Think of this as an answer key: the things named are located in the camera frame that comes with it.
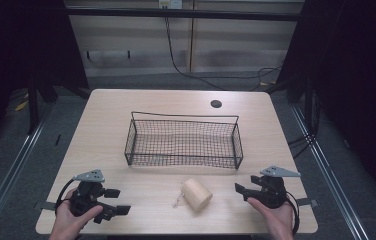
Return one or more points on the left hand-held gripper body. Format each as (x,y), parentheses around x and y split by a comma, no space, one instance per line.
(87,195)

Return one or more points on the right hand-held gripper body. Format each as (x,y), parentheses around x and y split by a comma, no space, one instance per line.
(274,193)

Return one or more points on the person's right hand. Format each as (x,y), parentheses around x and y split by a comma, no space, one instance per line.
(279,221)

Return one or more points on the person's left hand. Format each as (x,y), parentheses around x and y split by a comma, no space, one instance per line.
(66,223)

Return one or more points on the small black floor piece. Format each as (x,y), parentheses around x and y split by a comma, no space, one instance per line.
(58,140)

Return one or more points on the black table grommet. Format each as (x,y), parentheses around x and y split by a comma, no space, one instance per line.
(216,103)

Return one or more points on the black metal stand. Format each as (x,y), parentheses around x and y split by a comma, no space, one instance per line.
(33,103)

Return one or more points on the yellow floor tape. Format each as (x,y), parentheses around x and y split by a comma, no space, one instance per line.
(21,106)

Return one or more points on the dark curtain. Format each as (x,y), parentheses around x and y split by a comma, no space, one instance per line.
(356,83)
(16,50)

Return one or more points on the metal floor rail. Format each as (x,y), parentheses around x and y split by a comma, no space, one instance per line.
(12,166)
(329,173)

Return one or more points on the black horizontal frame bar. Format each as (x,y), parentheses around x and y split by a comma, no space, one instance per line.
(182,14)

